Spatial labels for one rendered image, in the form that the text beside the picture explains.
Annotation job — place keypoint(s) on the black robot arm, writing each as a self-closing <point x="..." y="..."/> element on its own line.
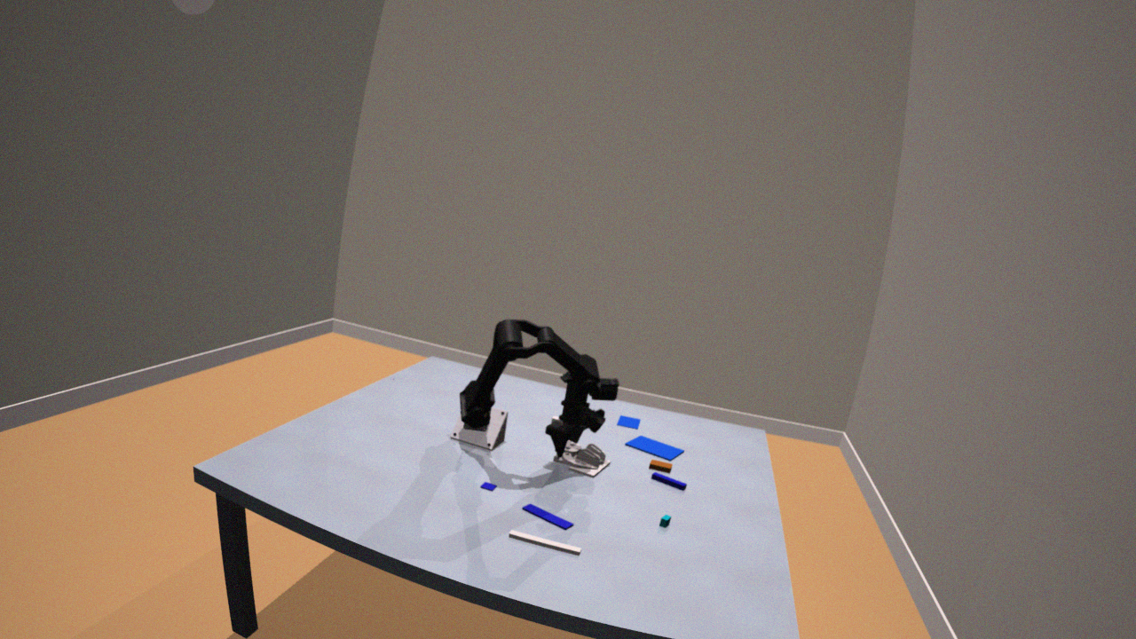
<point x="477" y="399"/>

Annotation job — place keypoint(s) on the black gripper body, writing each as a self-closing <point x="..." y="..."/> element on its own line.
<point x="569" y="415"/>

